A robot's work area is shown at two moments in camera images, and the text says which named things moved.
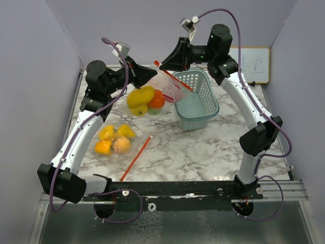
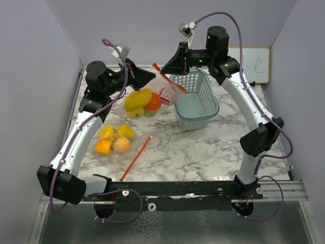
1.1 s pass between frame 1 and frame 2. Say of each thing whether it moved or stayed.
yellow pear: stayed
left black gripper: stayed
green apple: moved
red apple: moved
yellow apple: moved
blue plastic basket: stayed
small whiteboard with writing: stayed
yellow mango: moved
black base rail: stayed
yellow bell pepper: stayed
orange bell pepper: stayed
